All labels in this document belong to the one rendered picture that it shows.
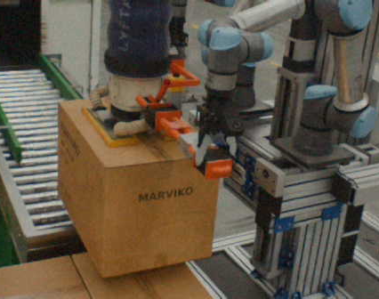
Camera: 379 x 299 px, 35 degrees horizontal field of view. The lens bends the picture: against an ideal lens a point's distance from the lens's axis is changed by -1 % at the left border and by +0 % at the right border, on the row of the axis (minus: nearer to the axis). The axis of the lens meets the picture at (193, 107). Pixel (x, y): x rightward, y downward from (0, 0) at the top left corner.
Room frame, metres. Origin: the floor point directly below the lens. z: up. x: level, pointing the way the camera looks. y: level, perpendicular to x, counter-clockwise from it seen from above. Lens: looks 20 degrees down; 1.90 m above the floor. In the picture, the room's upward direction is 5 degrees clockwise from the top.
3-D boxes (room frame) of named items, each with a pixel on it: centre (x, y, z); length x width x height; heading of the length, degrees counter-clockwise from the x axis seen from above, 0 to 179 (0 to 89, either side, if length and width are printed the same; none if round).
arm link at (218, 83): (1.50, -0.06, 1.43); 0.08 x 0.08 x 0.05
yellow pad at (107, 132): (1.96, 0.29, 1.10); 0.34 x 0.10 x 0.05; 27
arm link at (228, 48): (1.50, -0.07, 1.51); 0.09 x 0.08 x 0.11; 133
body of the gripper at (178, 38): (2.37, 0.10, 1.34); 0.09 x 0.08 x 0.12; 27
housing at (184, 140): (1.59, -0.01, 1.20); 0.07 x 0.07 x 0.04; 27
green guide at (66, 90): (3.59, 0.75, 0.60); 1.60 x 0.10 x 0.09; 28
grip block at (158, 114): (1.79, 0.09, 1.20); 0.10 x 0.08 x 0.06; 117
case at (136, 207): (2.00, 0.20, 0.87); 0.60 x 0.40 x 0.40; 27
